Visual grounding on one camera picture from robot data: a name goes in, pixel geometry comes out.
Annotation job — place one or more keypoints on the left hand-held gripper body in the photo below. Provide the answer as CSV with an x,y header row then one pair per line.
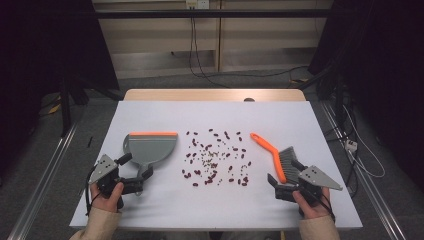
x,y
104,168

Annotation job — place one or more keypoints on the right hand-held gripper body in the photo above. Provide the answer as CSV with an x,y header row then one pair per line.
x,y
318,178

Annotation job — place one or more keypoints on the orange hand brush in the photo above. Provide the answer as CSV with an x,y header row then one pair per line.
x,y
275,156

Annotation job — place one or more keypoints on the grey dustpan with orange lip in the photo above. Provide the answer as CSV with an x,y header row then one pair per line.
x,y
150,148

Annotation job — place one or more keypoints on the red and green beans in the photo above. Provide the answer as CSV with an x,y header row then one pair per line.
x,y
213,156

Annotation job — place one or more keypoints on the person's right hand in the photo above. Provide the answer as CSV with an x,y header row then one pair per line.
x,y
315,210

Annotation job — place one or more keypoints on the person's left hand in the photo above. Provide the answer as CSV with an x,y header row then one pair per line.
x,y
106,204

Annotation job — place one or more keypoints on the small black floor item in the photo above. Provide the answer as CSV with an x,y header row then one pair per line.
x,y
90,141

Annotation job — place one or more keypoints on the white power adapter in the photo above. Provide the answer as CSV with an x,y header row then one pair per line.
x,y
351,145

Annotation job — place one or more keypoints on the black metal stand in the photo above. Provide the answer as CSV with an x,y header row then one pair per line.
x,y
338,96
65,106

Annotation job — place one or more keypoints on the yellow tape piece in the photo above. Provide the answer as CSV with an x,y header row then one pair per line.
x,y
55,108
300,80

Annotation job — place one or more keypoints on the black curtain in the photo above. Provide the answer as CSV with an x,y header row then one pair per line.
x,y
40,50
383,66

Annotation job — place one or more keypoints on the black horizontal bar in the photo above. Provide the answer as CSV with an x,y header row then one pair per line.
x,y
233,13

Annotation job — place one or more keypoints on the metal floor rail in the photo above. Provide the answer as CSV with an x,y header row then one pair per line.
x,y
43,180
376,200

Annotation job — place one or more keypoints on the white wall socket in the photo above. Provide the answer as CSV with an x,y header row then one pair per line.
x,y
197,4

